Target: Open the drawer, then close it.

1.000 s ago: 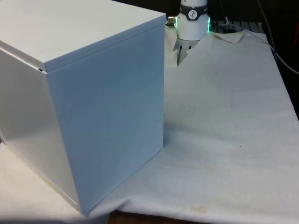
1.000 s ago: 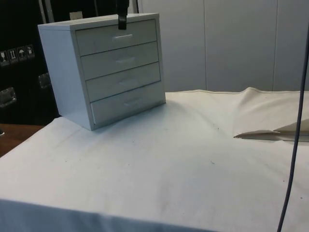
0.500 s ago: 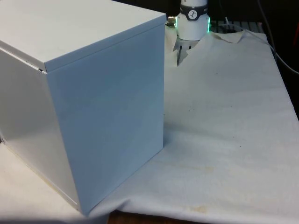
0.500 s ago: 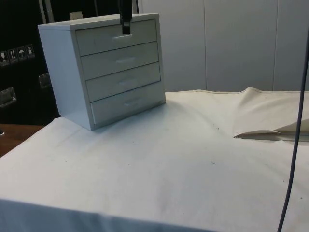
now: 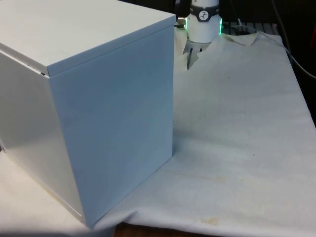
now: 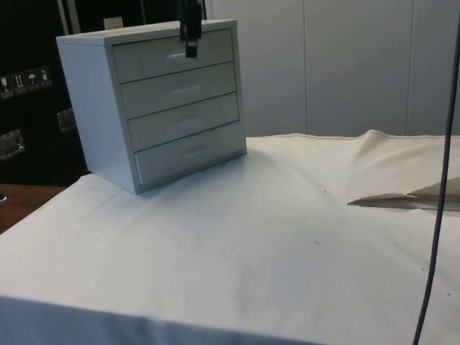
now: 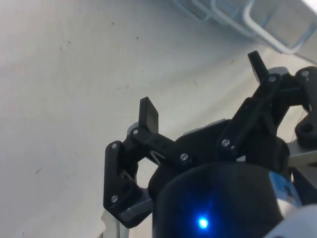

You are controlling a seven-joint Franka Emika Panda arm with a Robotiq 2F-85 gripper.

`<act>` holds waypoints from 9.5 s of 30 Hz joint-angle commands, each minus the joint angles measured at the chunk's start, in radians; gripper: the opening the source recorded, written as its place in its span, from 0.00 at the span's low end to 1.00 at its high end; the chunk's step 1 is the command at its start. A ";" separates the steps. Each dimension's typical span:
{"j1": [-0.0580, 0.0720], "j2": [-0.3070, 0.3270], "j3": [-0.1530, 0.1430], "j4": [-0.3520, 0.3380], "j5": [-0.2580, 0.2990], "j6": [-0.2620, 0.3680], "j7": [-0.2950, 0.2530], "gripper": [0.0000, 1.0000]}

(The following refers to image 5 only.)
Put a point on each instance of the white chest of drawers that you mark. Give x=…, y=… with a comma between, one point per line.
x=98, y=111

